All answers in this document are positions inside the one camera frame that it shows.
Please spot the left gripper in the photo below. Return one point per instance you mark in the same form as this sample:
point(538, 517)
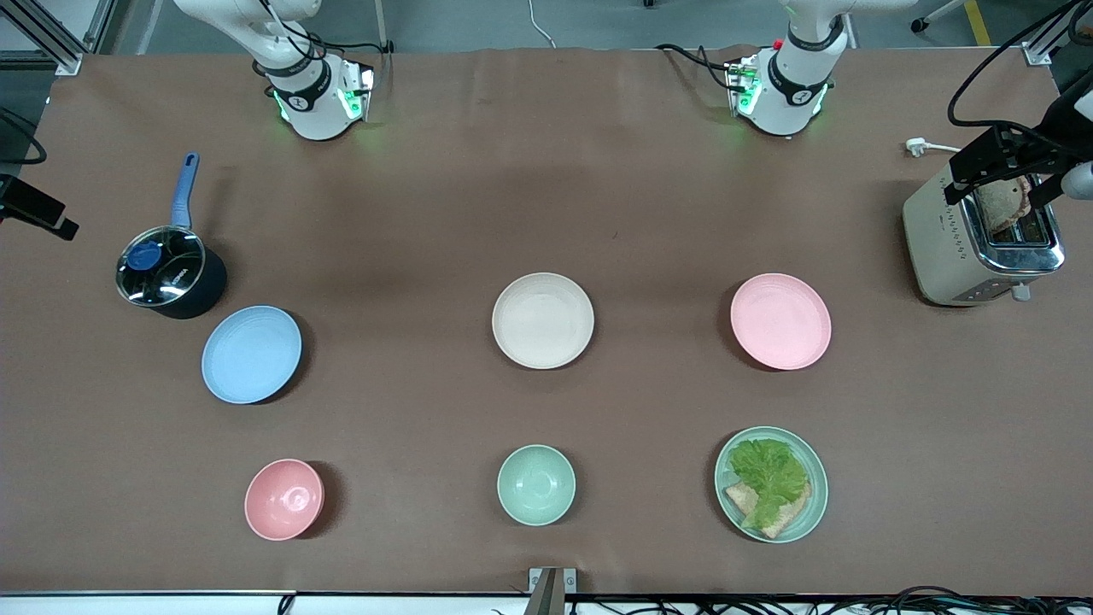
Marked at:
point(1032, 145)

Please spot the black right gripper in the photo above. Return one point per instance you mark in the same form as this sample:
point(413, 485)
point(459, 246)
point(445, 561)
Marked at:
point(26, 203)

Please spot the light blue plate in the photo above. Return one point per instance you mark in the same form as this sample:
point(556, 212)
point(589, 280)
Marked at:
point(251, 354)

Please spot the pink plate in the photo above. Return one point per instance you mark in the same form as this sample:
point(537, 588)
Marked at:
point(780, 321)

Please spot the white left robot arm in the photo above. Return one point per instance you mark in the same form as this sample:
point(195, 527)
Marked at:
point(790, 94)

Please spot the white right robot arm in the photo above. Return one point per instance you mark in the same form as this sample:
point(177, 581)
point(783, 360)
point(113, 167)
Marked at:
point(307, 102)

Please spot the brown toast slice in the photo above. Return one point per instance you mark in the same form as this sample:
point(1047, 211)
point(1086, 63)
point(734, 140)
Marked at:
point(1003, 209)

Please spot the glass lid with blue knob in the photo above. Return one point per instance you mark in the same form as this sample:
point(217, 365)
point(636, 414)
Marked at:
point(160, 265)

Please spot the beige chrome toaster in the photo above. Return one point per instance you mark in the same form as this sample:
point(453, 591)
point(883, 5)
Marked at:
point(948, 248)

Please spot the white power plug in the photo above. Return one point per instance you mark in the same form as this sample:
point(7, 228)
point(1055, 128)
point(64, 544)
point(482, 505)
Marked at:
point(918, 147)

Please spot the white chair leg with caster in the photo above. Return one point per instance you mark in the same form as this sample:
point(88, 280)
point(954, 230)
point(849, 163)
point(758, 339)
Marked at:
point(935, 15)

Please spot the pink bowl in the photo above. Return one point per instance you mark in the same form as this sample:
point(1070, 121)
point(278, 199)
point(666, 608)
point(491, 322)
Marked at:
point(283, 500)

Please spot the green plate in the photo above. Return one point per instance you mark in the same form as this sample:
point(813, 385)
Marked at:
point(815, 500)

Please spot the green lettuce leaf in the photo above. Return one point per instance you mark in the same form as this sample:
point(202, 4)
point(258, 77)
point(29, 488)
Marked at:
point(768, 474)

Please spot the bread slice on plate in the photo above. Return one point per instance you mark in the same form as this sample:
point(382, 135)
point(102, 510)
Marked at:
point(790, 514)

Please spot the brown table cover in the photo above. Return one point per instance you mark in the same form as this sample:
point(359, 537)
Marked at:
point(546, 213)

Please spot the beige plate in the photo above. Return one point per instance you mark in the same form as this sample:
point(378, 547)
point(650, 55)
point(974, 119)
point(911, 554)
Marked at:
point(542, 320)

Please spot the green bowl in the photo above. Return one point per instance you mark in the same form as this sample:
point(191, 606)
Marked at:
point(536, 484)

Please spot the aluminium frame profile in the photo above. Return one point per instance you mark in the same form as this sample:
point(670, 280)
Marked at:
point(51, 34)
point(1046, 43)

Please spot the metal table edge bracket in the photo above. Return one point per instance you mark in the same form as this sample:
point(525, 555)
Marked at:
point(552, 591)

